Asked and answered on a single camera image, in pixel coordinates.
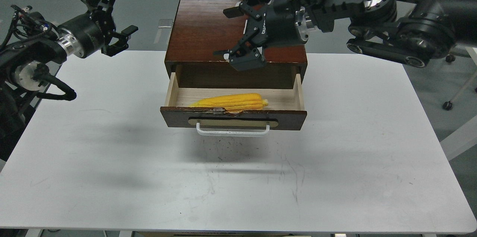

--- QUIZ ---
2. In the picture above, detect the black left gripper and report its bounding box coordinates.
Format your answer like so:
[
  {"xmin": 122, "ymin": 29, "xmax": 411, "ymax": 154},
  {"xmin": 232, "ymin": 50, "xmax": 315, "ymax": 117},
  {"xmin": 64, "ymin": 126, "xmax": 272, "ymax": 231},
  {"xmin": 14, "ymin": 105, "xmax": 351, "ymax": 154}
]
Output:
[{"xmin": 58, "ymin": 0, "xmax": 139, "ymax": 59}]

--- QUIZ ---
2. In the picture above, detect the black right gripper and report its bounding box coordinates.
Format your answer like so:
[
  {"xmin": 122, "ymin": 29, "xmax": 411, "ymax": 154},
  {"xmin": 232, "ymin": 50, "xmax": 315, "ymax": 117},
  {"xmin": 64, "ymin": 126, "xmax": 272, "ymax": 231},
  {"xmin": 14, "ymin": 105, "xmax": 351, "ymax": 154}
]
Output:
[{"xmin": 213, "ymin": 0, "xmax": 309, "ymax": 71}]

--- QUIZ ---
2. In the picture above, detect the yellow corn cob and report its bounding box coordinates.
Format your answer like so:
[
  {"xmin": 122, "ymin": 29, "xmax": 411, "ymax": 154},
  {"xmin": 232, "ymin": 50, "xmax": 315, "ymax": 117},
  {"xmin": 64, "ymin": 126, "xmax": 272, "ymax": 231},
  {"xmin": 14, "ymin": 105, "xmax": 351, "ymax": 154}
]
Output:
[{"xmin": 189, "ymin": 93, "xmax": 269, "ymax": 113}]

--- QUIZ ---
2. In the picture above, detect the wooden drawer with white handle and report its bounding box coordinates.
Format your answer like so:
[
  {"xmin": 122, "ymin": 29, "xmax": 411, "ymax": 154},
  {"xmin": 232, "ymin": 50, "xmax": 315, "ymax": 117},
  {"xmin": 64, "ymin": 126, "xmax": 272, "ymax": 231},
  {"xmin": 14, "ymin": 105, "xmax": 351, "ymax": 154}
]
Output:
[{"xmin": 160, "ymin": 73, "xmax": 307, "ymax": 130}]

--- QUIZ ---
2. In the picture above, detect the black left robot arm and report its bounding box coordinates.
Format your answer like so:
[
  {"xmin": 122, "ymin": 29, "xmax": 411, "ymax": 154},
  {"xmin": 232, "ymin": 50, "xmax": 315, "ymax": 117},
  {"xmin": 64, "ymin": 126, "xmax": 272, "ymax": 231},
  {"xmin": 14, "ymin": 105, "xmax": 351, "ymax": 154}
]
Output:
[{"xmin": 0, "ymin": 0, "xmax": 138, "ymax": 161}]

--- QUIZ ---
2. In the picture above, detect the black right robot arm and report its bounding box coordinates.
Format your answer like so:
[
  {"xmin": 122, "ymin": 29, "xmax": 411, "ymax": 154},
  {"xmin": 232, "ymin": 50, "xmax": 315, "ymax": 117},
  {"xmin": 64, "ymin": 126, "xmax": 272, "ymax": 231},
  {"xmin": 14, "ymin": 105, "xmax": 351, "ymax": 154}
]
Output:
[{"xmin": 214, "ymin": 0, "xmax": 476, "ymax": 71}]

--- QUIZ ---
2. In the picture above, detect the dark wooden cabinet box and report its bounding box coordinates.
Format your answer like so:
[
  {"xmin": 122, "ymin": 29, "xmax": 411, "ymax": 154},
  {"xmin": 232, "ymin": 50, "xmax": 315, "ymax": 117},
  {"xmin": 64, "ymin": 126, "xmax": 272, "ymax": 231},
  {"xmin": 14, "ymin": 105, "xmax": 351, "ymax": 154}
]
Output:
[{"xmin": 165, "ymin": 0, "xmax": 308, "ymax": 89}]

